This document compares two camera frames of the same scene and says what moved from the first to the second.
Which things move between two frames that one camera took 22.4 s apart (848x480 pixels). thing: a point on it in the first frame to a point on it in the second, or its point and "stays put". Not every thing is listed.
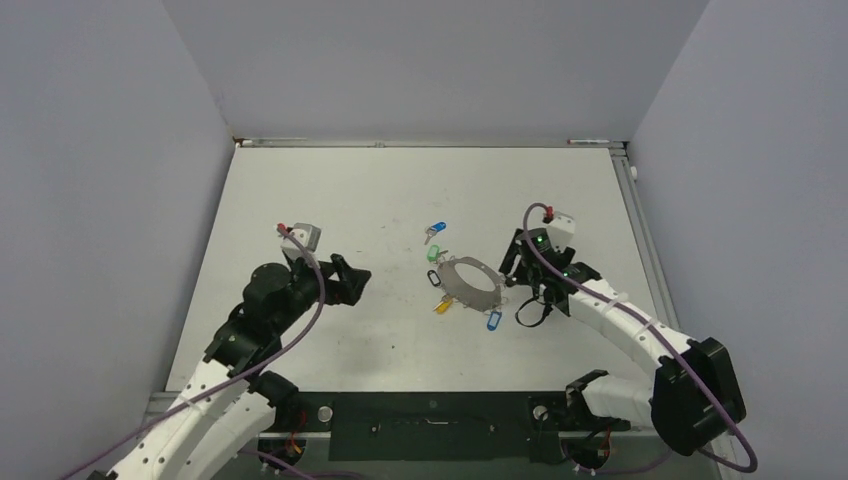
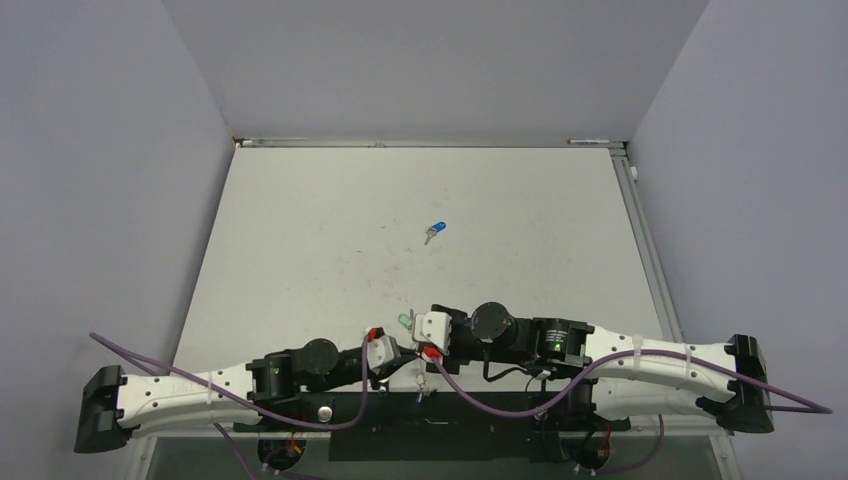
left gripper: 347,289 to 375,375
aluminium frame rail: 627,170 stays put
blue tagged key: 434,229 stays put
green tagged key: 434,252 to 405,320
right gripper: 510,259 to 452,360
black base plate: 441,427 stays put
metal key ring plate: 469,295 to 423,392
